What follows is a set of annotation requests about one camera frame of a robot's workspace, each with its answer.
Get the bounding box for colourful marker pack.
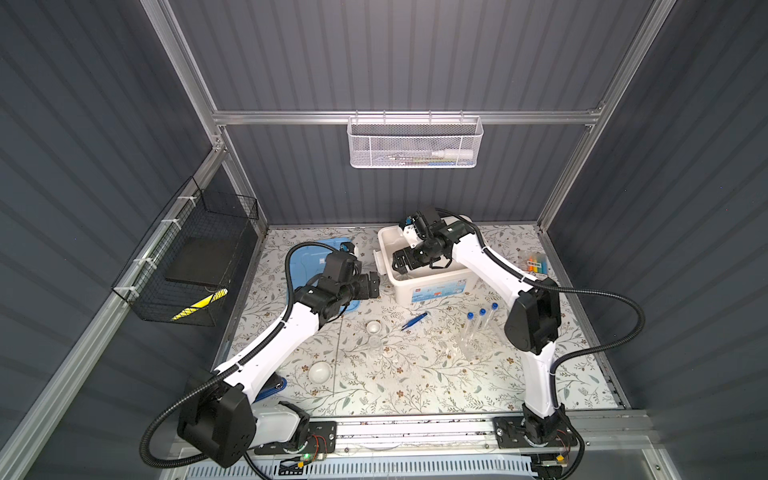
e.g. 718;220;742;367
524;252;549;276

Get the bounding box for blue capped test tube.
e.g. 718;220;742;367
475;308;488;333
461;312;476;350

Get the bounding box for white round dish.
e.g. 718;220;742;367
308;362;333;384

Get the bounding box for blue plastic tweezers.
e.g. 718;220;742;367
401;312;429;331

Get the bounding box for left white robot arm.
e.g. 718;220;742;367
177;242;380;468

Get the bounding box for black wire wall basket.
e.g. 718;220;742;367
112;178;260;327

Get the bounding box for blue plastic bin lid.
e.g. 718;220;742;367
289;237;354;289

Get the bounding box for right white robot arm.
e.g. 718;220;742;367
391;207;565;446

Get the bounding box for blue black small device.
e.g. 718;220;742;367
255;374;287;402

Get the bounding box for yellow black striped item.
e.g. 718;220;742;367
172;288;228;321

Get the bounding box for white wire mesh basket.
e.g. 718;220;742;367
346;114;484;169

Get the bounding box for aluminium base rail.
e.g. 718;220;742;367
250;412;576;455

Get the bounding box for white plastic storage bin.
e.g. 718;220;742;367
374;225;480;307

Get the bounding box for black pad in basket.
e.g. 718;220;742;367
165;237;237;287

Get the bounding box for clear test tube rack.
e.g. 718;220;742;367
457;302;506;361

